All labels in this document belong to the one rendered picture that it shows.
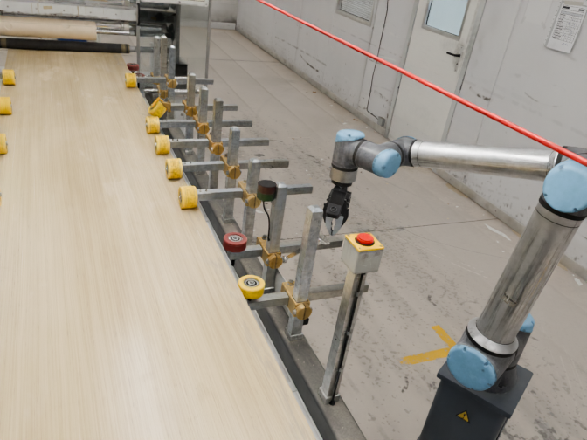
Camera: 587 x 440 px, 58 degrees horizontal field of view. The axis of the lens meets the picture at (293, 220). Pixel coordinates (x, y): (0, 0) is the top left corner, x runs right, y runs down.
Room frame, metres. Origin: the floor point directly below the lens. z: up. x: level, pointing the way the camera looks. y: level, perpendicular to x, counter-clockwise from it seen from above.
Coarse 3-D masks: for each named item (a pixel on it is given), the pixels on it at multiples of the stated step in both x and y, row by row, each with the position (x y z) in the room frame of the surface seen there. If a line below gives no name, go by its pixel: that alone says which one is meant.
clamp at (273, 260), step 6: (258, 240) 1.58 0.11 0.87; (264, 240) 1.58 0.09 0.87; (264, 246) 1.54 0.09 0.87; (264, 252) 1.52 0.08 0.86; (276, 252) 1.51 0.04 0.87; (264, 258) 1.52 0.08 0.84; (270, 258) 1.49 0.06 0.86; (276, 258) 1.49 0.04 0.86; (270, 264) 1.48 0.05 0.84; (276, 264) 1.49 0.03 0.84
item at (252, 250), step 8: (336, 240) 1.68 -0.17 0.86; (248, 248) 1.53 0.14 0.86; (256, 248) 1.54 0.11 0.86; (280, 248) 1.57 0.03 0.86; (288, 248) 1.59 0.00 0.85; (296, 248) 1.60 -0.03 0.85; (320, 248) 1.64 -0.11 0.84; (328, 248) 1.66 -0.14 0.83; (232, 256) 1.49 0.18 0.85; (240, 256) 1.50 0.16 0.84; (248, 256) 1.52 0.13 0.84; (256, 256) 1.53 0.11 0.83
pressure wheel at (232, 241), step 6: (228, 234) 1.53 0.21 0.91; (234, 234) 1.53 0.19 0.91; (240, 234) 1.54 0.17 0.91; (228, 240) 1.49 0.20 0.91; (234, 240) 1.50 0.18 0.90; (240, 240) 1.50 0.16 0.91; (246, 240) 1.51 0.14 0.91; (228, 246) 1.47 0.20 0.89; (234, 246) 1.47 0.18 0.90; (240, 246) 1.48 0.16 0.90; (234, 264) 1.51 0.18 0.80
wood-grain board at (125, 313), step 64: (64, 64) 3.29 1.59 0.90; (0, 128) 2.13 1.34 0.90; (64, 128) 2.24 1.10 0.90; (128, 128) 2.36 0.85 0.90; (64, 192) 1.65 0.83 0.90; (128, 192) 1.73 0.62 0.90; (0, 256) 1.22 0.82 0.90; (64, 256) 1.27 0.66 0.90; (128, 256) 1.32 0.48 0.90; (192, 256) 1.37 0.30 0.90; (0, 320) 0.97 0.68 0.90; (64, 320) 1.00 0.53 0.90; (128, 320) 1.04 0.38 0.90; (192, 320) 1.07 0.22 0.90; (0, 384) 0.78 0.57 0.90; (64, 384) 0.80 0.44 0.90; (128, 384) 0.83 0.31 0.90; (192, 384) 0.86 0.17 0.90; (256, 384) 0.89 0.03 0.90
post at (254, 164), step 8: (256, 160) 1.74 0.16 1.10; (248, 168) 1.75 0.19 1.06; (256, 168) 1.74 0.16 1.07; (248, 176) 1.75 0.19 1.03; (256, 176) 1.74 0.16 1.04; (248, 184) 1.74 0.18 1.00; (256, 184) 1.74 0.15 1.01; (248, 192) 1.73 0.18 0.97; (256, 192) 1.74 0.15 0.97; (248, 208) 1.73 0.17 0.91; (248, 216) 1.73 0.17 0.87; (248, 224) 1.73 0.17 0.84; (248, 232) 1.74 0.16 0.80; (248, 240) 1.74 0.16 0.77
